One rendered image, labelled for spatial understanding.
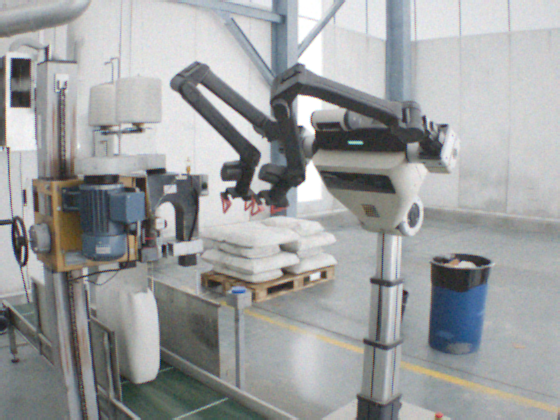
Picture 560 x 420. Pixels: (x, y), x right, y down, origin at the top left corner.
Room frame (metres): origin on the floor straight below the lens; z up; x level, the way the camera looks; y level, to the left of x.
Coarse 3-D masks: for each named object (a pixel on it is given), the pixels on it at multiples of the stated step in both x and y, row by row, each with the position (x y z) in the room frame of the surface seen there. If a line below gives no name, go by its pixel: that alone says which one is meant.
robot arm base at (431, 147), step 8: (432, 128) 1.45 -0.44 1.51; (440, 128) 1.48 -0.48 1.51; (448, 128) 1.50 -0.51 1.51; (432, 136) 1.45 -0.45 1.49; (440, 136) 1.46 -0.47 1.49; (448, 136) 1.49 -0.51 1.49; (424, 144) 1.48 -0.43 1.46; (432, 144) 1.46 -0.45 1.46; (440, 144) 1.47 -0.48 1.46; (416, 152) 1.52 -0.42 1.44; (424, 152) 1.50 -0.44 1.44; (432, 152) 1.48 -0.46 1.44; (440, 152) 1.47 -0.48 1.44
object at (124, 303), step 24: (144, 264) 2.03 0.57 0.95; (96, 288) 2.25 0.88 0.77; (120, 288) 2.13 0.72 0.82; (144, 288) 2.04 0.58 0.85; (96, 312) 2.26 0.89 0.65; (120, 312) 2.07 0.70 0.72; (144, 312) 2.07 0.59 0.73; (120, 336) 2.08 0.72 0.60; (144, 336) 2.05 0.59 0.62; (120, 360) 2.09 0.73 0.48; (144, 360) 2.05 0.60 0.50
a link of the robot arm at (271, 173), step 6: (264, 168) 1.70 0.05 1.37; (270, 168) 1.68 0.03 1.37; (276, 168) 1.69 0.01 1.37; (282, 168) 1.70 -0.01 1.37; (258, 174) 1.73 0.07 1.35; (264, 174) 1.68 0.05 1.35; (270, 174) 1.69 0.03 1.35; (276, 174) 1.68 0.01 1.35; (282, 174) 1.69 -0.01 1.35; (264, 180) 1.70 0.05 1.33; (270, 180) 1.70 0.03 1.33; (276, 180) 1.70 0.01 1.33; (288, 180) 1.69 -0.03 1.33; (294, 180) 1.66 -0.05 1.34; (300, 180) 1.65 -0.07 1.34; (294, 186) 1.69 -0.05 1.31
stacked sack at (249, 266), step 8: (232, 256) 4.73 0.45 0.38; (240, 256) 4.77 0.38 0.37; (272, 256) 4.74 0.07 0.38; (280, 256) 4.76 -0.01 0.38; (288, 256) 4.81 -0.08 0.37; (296, 256) 4.87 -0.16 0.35; (232, 264) 4.66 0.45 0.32; (240, 264) 4.59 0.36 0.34; (248, 264) 4.53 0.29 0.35; (256, 264) 4.50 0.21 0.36; (264, 264) 4.54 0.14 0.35; (272, 264) 4.62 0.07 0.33; (280, 264) 4.70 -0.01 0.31; (288, 264) 4.78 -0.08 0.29; (240, 272) 4.60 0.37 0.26; (248, 272) 4.51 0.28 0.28; (256, 272) 4.47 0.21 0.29; (264, 272) 4.58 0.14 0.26
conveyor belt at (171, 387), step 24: (24, 312) 2.93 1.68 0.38; (120, 384) 2.04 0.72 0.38; (144, 384) 2.06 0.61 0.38; (168, 384) 2.07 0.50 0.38; (192, 384) 2.08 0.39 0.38; (144, 408) 1.84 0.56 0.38; (168, 408) 1.85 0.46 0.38; (192, 408) 1.86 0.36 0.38; (216, 408) 1.87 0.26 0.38; (240, 408) 1.87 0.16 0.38
